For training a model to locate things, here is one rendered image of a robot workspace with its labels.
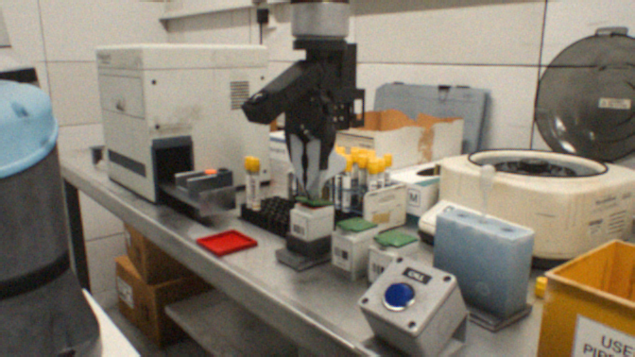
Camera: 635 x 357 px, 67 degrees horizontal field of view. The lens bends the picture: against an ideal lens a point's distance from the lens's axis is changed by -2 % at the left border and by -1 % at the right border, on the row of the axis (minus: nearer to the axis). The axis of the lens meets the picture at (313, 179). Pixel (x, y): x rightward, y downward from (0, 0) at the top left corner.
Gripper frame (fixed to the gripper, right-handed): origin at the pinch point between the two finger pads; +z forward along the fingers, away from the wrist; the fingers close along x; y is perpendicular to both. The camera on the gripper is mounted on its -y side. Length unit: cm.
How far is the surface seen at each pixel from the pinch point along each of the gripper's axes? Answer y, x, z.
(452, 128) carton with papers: 46.4, 8.7, -3.2
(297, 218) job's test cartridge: -1.6, 0.4, 3.6
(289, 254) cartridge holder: -3.2, 0.1, 8.4
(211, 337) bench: 24, 78, 70
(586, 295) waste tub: -1.5, -36.6, 0.4
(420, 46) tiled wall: 57, 26, -20
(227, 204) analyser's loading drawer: -0.7, 20.7, 6.6
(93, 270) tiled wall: 13, 169, 77
